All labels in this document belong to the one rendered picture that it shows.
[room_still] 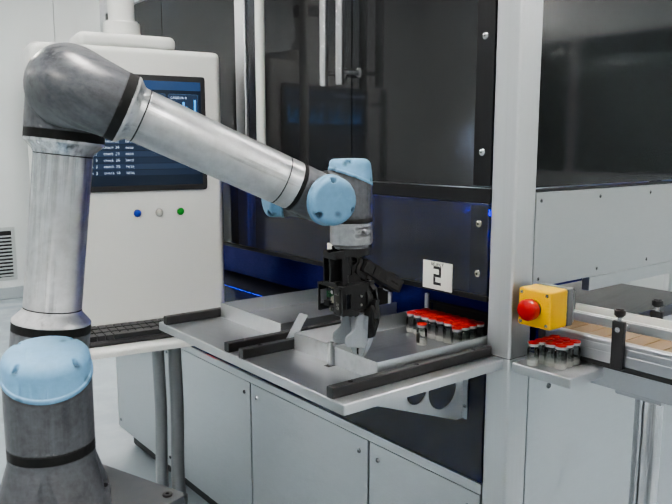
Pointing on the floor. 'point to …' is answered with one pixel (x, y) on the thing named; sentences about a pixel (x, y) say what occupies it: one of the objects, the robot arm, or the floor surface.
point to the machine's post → (511, 243)
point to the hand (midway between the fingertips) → (361, 352)
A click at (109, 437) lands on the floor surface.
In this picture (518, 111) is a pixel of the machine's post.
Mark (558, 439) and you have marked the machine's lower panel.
